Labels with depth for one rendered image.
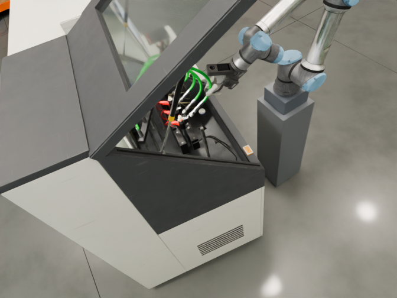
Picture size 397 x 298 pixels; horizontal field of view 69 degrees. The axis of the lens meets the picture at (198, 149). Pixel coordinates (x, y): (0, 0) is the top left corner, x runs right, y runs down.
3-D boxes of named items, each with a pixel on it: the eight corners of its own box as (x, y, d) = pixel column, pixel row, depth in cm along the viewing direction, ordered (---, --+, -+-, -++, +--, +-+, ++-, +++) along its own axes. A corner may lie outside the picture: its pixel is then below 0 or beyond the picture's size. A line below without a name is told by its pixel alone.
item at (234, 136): (260, 180, 147) (260, 162, 134) (253, 183, 146) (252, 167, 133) (212, 104, 184) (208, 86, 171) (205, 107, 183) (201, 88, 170)
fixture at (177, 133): (202, 155, 157) (198, 138, 145) (185, 162, 156) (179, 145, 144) (181, 115, 177) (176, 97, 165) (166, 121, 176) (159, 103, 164)
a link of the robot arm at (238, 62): (241, 61, 112) (236, 45, 115) (234, 68, 115) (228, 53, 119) (254, 66, 117) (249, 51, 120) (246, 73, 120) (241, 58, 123)
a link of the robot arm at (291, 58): (288, 64, 163) (290, 43, 152) (306, 75, 155) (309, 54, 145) (272, 74, 161) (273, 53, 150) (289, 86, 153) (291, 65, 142)
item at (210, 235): (262, 239, 207) (264, 186, 144) (189, 274, 201) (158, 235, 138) (221, 166, 249) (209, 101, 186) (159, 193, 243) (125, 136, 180)
